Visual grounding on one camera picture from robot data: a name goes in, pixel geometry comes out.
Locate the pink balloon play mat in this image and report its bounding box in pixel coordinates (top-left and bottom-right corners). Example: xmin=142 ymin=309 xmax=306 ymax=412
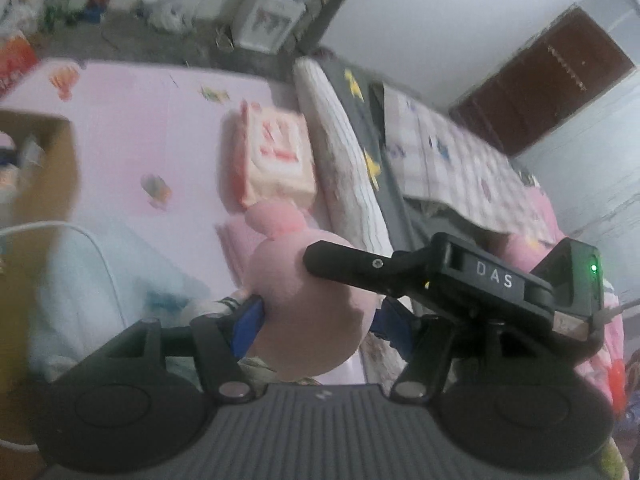
xmin=1 ymin=60 xmax=298 ymax=299

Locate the pink plush toy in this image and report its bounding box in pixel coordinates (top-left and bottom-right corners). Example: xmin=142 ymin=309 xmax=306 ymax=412
xmin=242 ymin=200 xmax=381 ymax=382

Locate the pink wet wipes pack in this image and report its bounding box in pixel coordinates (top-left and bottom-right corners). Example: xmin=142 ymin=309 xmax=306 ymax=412
xmin=227 ymin=100 xmax=318 ymax=211

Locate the white plastic shopping bag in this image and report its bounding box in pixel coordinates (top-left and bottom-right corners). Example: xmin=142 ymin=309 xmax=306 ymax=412
xmin=28 ymin=217 xmax=210 ymax=382

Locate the dark wooden door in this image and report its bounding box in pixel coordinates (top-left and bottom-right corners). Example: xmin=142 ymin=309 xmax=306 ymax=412
xmin=449 ymin=6 xmax=634 ymax=156

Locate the white water dispenser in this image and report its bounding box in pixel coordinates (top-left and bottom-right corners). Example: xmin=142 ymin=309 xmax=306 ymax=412
xmin=231 ymin=0 xmax=306 ymax=54

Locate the grey star blanket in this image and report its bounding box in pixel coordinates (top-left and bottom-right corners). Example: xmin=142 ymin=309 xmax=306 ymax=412
xmin=314 ymin=50 xmax=491 ymax=250

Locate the orange red plastic bag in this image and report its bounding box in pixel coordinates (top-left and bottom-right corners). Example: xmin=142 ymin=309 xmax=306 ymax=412
xmin=0 ymin=32 xmax=38 ymax=96

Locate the brown cardboard box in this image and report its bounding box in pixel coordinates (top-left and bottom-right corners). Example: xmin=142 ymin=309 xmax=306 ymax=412
xmin=0 ymin=109 xmax=82 ymax=480

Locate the white cable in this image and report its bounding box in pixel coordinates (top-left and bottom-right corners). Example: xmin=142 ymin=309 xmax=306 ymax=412
xmin=0 ymin=220 xmax=132 ymax=451

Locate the checked patterned bedsheet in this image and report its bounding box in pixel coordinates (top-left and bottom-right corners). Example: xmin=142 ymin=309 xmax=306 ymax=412
xmin=383 ymin=86 xmax=553 ymax=243

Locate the pink knitted cloth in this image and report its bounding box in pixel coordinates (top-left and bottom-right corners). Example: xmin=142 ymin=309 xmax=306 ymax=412
xmin=216 ymin=214 xmax=264 ymax=288

